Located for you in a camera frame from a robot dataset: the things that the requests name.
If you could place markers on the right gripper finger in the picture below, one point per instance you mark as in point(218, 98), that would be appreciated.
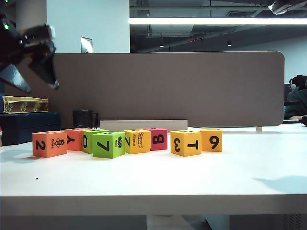
point(295, 5)
point(278, 4)

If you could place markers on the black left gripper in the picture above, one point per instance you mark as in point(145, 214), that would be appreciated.
point(16, 52)

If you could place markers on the orange letter block D 2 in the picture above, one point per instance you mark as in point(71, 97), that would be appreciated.
point(48, 145)

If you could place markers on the green letter block E 7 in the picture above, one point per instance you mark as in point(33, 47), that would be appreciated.
point(108, 146)

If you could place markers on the yellow letter block alligator E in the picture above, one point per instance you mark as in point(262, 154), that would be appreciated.
point(138, 143)

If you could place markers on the yellow letter block P 3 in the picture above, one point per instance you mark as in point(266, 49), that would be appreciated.
point(184, 143)

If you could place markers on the orange letter block Y 3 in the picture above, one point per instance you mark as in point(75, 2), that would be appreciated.
point(74, 141)

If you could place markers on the green letter block D 3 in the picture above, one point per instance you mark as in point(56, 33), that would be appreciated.
point(86, 143)

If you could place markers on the red letter block B 4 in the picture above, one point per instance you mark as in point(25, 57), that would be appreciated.
point(159, 140)

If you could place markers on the yellow letter block A 9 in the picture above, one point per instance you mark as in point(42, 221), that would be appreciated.
point(212, 141)

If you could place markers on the yellow printed box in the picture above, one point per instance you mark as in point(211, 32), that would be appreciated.
point(26, 105)

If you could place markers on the dark blue case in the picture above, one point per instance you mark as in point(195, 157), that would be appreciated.
point(28, 127)

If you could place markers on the small ceiling lamp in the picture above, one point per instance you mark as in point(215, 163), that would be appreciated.
point(161, 45)
point(229, 44)

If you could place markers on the black mug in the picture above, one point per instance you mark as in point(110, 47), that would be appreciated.
point(82, 118)

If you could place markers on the red LED sign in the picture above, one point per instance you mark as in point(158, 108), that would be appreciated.
point(196, 39)

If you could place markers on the seated person in dark top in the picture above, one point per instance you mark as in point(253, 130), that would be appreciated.
point(296, 100)

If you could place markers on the long beige box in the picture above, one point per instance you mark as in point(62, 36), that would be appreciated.
point(144, 124)

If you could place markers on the white divider panel foot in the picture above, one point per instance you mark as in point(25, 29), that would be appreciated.
point(259, 129)

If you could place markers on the grey cabinet with vent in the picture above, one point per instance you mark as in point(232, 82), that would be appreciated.
point(259, 222)

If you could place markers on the white table leg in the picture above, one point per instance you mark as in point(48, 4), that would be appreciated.
point(218, 222)

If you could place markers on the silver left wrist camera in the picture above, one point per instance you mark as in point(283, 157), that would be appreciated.
point(39, 34)

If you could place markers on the small wall sign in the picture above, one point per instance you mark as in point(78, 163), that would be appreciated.
point(86, 44)

